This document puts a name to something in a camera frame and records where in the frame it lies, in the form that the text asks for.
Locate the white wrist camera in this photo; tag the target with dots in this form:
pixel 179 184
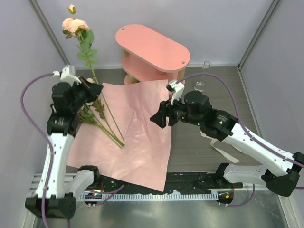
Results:
pixel 67 75
pixel 176 89

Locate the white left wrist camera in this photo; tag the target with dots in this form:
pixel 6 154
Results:
pixel 67 75

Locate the white slotted cable duct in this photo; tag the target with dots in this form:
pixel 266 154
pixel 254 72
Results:
pixel 175 196

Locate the pink three-tier shelf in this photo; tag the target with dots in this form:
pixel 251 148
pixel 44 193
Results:
pixel 149 55

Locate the pink wrapping paper sheet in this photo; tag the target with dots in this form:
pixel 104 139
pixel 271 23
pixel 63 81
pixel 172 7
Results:
pixel 144 158

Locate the pink flower bouquet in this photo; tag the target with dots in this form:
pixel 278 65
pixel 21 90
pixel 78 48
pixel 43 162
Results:
pixel 94 113

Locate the clear glass vase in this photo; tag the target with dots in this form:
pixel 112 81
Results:
pixel 200 84

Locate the peach rose stem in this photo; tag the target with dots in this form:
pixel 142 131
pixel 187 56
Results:
pixel 79 29

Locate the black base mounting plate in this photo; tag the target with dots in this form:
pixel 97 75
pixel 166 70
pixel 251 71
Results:
pixel 182 182

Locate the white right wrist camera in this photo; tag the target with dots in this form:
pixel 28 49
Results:
pixel 176 89

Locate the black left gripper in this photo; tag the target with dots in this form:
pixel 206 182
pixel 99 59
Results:
pixel 93 89

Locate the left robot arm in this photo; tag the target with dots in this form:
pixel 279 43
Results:
pixel 54 198

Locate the cream ribbon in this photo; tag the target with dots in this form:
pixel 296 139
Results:
pixel 223 153

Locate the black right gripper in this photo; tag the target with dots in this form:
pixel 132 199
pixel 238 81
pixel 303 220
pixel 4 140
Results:
pixel 166 109

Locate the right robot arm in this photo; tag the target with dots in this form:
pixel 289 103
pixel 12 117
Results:
pixel 279 170

